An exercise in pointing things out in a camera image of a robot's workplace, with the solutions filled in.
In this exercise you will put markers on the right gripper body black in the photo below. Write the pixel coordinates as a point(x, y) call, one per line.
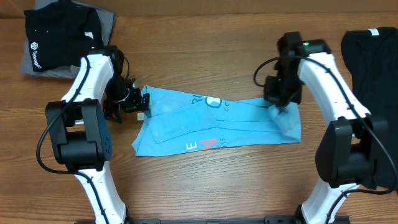
point(280, 100)

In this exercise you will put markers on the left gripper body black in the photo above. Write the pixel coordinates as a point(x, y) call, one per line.
point(130, 102)

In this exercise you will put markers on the light blue t-shirt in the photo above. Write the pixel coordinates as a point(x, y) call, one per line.
point(185, 122)

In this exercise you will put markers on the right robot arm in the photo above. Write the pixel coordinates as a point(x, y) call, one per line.
point(351, 150)

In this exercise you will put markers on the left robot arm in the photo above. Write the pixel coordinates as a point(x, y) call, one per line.
point(78, 130)

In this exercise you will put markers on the grey folded shirt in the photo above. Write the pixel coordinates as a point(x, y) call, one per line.
point(107, 20)

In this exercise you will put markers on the black t-shirt on right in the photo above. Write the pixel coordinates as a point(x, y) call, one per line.
point(371, 58)

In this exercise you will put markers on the black folded shirt with logo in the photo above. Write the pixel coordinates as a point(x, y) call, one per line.
point(60, 33)

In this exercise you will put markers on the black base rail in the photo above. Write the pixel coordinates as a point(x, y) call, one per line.
point(211, 221)

